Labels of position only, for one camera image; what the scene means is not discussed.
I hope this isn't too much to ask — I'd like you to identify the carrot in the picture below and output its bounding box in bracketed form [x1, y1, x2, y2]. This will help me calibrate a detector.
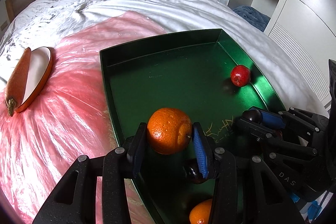
[5, 47, 32, 117]

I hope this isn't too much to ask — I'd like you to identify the orange-rimmed white plate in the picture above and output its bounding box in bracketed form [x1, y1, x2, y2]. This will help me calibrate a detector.
[14, 47, 53, 113]

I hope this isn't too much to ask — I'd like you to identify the blue blanket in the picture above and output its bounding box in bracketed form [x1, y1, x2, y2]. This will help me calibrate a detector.
[232, 5, 271, 32]

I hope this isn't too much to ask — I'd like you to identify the orange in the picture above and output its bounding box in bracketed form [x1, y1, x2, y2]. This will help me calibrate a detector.
[147, 108, 193, 155]
[189, 198, 214, 224]

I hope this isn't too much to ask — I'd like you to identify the pink plastic sheet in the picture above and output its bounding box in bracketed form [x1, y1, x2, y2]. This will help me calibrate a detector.
[0, 11, 168, 224]

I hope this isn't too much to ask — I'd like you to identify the green tray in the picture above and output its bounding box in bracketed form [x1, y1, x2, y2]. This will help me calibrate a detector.
[99, 28, 286, 224]

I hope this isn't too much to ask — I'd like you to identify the small red apple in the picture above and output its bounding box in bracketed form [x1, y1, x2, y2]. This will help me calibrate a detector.
[230, 65, 251, 87]

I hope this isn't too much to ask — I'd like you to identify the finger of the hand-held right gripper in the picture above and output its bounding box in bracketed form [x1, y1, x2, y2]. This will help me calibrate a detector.
[235, 119, 319, 162]
[248, 106, 328, 136]

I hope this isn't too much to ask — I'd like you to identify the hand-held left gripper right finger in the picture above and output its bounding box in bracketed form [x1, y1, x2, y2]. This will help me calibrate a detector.
[192, 122, 306, 224]

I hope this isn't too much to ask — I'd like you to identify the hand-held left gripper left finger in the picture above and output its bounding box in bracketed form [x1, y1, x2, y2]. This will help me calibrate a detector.
[32, 122, 148, 224]

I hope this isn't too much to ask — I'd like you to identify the dark red plum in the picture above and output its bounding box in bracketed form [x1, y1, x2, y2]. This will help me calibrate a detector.
[182, 158, 208, 185]

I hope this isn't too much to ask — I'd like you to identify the person's right hand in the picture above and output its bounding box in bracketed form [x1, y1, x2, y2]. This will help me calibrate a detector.
[290, 193, 326, 222]

